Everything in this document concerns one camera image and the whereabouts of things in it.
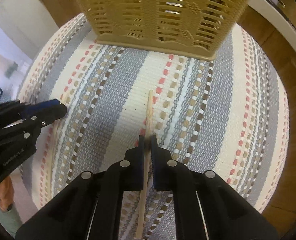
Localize person's left hand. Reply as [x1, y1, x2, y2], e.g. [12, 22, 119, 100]
[0, 176, 14, 212]

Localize wooden base cabinets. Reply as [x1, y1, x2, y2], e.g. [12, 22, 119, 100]
[28, 0, 289, 211]

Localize white kitchen countertop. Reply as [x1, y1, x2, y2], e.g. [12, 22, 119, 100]
[248, 0, 296, 52]

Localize striped woven placemat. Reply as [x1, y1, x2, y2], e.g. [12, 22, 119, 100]
[16, 12, 290, 240]

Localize tan plastic utensil basket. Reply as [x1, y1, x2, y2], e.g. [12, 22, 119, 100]
[76, 0, 249, 61]

